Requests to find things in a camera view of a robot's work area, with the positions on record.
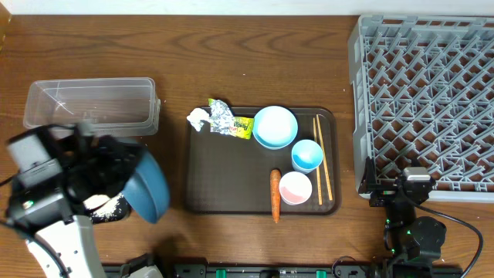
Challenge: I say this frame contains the pile of white rice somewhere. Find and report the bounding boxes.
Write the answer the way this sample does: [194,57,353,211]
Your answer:
[84,194,130,219]

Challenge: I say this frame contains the dark blue bowl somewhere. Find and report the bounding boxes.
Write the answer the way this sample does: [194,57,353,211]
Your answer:
[121,151,171,224]

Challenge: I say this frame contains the pink cup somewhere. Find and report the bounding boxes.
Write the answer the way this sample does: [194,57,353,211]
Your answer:
[279,171,313,205]

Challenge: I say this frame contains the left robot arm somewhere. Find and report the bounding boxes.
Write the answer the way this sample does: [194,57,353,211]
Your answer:
[6,127,145,277]

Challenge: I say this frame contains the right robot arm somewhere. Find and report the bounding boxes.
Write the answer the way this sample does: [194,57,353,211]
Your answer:
[358,158,447,277]

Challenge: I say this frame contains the grey dishwasher rack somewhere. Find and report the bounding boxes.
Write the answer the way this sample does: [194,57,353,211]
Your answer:
[348,15,493,203]

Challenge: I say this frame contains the right wooden chopstick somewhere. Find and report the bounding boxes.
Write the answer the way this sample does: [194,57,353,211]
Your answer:
[316,114,333,201]

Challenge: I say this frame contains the wooden chopstick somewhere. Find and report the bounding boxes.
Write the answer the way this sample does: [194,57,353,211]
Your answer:
[316,114,333,201]
[313,117,323,205]

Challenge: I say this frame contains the black tray bin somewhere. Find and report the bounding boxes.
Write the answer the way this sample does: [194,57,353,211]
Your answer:
[88,192,132,225]

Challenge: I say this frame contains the clear plastic bin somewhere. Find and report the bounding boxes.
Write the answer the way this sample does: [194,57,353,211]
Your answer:
[23,77,161,137]

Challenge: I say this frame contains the light blue cup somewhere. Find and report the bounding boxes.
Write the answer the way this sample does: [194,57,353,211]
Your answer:
[291,139,323,174]

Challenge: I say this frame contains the left wooden chopstick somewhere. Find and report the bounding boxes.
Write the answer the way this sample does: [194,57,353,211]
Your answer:
[313,117,323,205]

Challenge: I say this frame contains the orange carrot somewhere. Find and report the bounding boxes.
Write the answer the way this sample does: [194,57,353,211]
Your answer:
[270,169,281,223]

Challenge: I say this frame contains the light blue bowl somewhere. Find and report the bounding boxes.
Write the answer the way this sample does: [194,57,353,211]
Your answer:
[252,106,299,150]

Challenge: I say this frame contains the crumpled white tissue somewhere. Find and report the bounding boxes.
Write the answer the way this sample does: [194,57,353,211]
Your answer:
[187,108,211,131]

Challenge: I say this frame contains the brown serving tray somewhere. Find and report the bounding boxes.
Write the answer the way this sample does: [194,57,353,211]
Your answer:
[184,107,341,215]

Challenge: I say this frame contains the crumpled aluminium foil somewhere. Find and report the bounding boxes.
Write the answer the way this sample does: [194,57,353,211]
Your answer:
[208,99,235,135]

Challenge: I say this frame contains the yellow green snack wrapper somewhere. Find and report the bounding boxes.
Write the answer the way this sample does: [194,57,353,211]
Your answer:
[229,114,254,140]

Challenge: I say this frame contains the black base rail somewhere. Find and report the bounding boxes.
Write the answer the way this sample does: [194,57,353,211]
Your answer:
[103,254,462,278]

